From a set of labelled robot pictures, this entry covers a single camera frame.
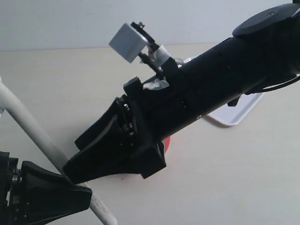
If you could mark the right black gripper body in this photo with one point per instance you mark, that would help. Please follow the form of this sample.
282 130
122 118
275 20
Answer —
156 115

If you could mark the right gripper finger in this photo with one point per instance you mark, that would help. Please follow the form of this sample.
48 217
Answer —
113 122
103 154

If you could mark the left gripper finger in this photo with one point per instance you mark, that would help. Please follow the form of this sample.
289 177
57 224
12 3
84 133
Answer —
47 196

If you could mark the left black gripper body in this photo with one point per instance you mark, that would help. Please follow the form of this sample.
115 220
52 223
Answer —
10 190

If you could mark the white drumstick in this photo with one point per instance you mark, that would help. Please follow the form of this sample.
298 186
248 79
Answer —
23 117

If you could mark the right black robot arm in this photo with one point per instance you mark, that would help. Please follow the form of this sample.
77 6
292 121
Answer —
263 54

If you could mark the small red drum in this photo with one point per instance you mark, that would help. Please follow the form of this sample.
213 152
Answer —
166 143

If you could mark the white plastic tray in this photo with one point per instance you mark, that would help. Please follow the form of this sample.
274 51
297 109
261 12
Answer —
229 116

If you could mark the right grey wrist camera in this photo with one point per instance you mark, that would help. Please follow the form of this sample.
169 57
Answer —
130 40

